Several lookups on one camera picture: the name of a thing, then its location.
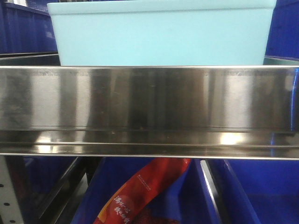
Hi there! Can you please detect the steel divider rail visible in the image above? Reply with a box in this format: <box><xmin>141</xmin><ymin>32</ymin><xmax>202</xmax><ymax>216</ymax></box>
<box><xmin>38</xmin><ymin>157</ymin><xmax>85</xmax><ymax>224</ymax></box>
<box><xmin>199</xmin><ymin>160</ymin><xmax>231</xmax><ymax>224</ymax></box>

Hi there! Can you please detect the stainless steel shelf beam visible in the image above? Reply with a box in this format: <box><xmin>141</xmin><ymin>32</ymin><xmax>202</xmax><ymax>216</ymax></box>
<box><xmin>0</xmin><ymin>66</ymin><xmax>299</xmax><ymax>160</ymax></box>

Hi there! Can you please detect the steel divider rail lower right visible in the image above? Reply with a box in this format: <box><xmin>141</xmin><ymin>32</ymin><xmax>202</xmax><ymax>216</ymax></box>
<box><xmin>199</xmin><ymin>160</ymin><xmax>231</xmax><ymax>224</ymax></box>

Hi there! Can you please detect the steel divider rail lower left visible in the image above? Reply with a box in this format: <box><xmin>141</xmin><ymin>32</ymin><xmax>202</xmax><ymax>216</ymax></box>
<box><xmin>38</xmin><ymin>157</ymin><xmax>85</xmax><ymax>224</ymax></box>

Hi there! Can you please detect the red snack bag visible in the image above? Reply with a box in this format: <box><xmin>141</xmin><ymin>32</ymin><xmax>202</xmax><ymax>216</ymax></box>
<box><xmin>94</xmin><ymin>158</ymin><xmax>191</xmax><ymax>224</ymax></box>

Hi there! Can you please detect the dark blue bin upper right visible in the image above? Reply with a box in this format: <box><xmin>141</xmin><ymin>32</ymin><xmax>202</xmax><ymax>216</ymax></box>
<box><xmin>265</xmin><ymin>0</ymin><xmax>299</xmax><ymax>59</ymax></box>

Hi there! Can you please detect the white perforated rack post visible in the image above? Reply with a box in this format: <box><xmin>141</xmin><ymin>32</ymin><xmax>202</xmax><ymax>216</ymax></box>
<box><xmin>0</xmin><ymin>155</ymin><xmax>24</xmax><ymax>224</ymax></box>

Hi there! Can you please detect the dark blue bin lower centre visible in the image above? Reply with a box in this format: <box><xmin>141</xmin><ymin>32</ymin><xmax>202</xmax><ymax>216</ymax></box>
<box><xmin>71</xmin><ymin>157</ymin><xmax>222</xmax><ymax>224</ymax></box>

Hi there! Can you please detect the dark blue bin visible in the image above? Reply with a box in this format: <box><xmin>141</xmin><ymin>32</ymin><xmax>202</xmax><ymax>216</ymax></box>
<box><xmin>71</xmin><ymin>157</ymin><xmax>222</xmax><ymax>224</ymax></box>
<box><xmin>208</xmin><ymin>159</ymin><xmax>299</xmax><ymax>224</ymax></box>
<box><xmin>265</xmin><ymin>0</ymin><xmax>299</xmax><ymax>59</ymax></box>
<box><xmin>23</xmin><ymin>156</ymin><xmax>75</xmax><ymax>193</ymax></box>
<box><xmin>0</xmin><ymin>0</ymin><xmax>57</xmax><ymax>54</ymax></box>

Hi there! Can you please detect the dark blue bin lower right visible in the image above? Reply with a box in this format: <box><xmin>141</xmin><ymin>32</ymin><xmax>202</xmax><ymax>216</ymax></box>
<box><xmin>208</xmin><ymin>159</ymin><xmax>299</xmax><ymax>224</ymax></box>

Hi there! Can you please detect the light blue plastic bin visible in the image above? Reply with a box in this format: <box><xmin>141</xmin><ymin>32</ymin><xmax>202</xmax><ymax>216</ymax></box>
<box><xmin>48</xmin><ymin>0</ymin><xmax>276</xmax><ymax>66</ymax></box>

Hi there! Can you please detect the dark blue bin lower left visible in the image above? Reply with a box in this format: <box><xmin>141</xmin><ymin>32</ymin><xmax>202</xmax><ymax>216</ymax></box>
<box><xmin>23</xmin><ymin>156</ymin><xmax>75</xmax><ymax>193</ymax></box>

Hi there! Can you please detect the dark blue bin upper left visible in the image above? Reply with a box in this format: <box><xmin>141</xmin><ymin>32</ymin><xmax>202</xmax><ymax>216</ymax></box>
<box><xmin>0</xmin><ymin>0</ymin><xmax>57</xmax><ymax>54</ymax></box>

